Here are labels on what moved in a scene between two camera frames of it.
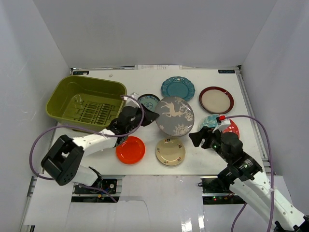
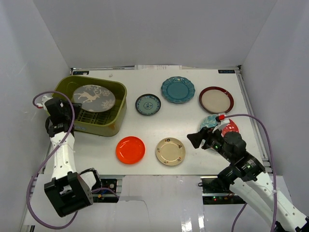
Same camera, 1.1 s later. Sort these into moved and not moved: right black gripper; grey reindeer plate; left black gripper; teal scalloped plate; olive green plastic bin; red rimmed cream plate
Moved: left black gripper; grey reindeer plate
Not moved: teal scalloped plate; olive green plastic bin; red rimmed cream plate; right black gripper
